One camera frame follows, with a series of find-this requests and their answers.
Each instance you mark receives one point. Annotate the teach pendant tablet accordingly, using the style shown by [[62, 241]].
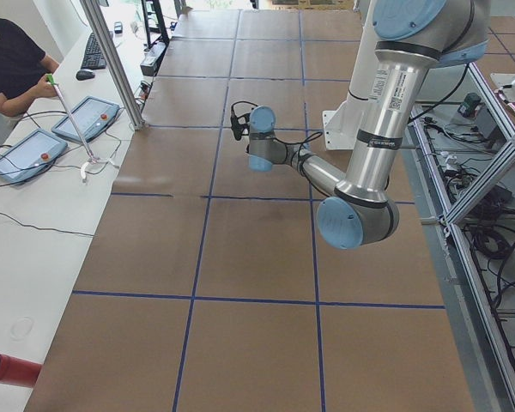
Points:
[[30, 156], [92, 116]]

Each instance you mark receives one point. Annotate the red cylinder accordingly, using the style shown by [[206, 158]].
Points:
[[18, 372]]

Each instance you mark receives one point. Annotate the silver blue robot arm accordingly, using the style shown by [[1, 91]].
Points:
[[401, 42]]

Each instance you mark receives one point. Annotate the near teach pendant tablet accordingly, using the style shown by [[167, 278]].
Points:
[[30, 156]]

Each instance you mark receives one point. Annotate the far teach pendant tablet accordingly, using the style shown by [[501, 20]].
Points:
[[92, 116]]

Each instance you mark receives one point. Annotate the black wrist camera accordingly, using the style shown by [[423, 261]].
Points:
[[239, 125]]

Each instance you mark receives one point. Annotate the green tipped reach stick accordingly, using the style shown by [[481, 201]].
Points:
[[92, 158]]

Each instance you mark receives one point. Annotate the black computer mouse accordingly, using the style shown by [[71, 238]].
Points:
[[84, 74]]

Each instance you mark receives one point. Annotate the person in black shirt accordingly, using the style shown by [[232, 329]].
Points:
[[24, 68]]

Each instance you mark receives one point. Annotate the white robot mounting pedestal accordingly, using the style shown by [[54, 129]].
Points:
[[341, 126]]

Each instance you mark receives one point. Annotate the aluminium truss frame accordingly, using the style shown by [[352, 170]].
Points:
[[463, 143]]

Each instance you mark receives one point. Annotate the aluminium frame post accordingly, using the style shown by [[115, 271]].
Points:
[[98, 25]]

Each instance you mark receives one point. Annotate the black keyboard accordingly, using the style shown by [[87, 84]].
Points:
[[93, 58]]

